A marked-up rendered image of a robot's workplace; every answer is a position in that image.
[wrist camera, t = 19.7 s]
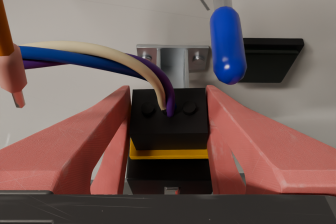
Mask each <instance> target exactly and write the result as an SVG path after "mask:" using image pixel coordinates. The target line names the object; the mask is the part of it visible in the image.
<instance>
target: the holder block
mask: <svg viewBox="0 0 336 224"><path fill-rule="evenodd" d="M130 143H131V137H130V140H129V150H128V158H127V169H126V180H127V182H128V185H129V187H130V189H131V192H132V194H133V195H164V194H165V187H178V190H177V194H178V195H211V194H212V192H213V187H212V179H211V172H210V165H209V159H208V158H205V159H204V161H202V160H140V159H131V158H130Z"/></svg>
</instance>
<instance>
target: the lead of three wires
mask: <svg viewBox="0 0 336 224"><path fill-rule="evenodd" d="M18 46H19V47H20V51H21V56H22V60H23V65H24V69H25V70H28V69H36V68H45V67H53V66H60V65H69V64H71V65H77V66H83V67H88V68H94V69H99V70H104V71H108V72H113V73H118V74H122V75H127V76H131V77H135V78H139V79H142V80H145V81H147V82H149V83H150V84H151V85H152V87H153V88H154V90H155V92H156V96H157V101H158V104H159V107H160V109H161V111H162V110H166V112H167V117H169V118H171V117H173V116H174V112H175V110H176V108H177V105H176V103H175V92H174V88H173V86H172V84H171V82H170V80H169V78H168V76H167V75H166V74H165V73H164V72H163V71H162V70H161V69H160V68H159V67H158V66H157V65H155V64H154V63H152V62H150V61H149V60H147V59H144V58H142V57H139V56H136V55H133V54H129V53H123V52H121V51H119V50H116V49H113V48H110V47H107V46H103V45H98V44H93V43H88V42H80V41H65V40H60V41H41V42H33V43H26V44H21V45H18Z"/></svg>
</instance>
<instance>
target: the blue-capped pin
mask: <svg viewBox="0 0 336 224"><path fill-rule="evenodd" d="M213 6H214V12H213V13H212V15H211V18H210V22H209V26H210V39H211V51H212V64H213V72H214V73H215V75H216V77H217V78H218V80H219V81H221V82H223V83H225V84H227V85H234V84H236V83H237V82H239V81H240V80H241V79H243V78H244V75H245V73H246V70H247V61H246V54H245V47H244V40H243V33H242V27H241V20H240V16H239V14H238V13H237V12H236V10H235V9H233V4H232V0H213Z"/></svg>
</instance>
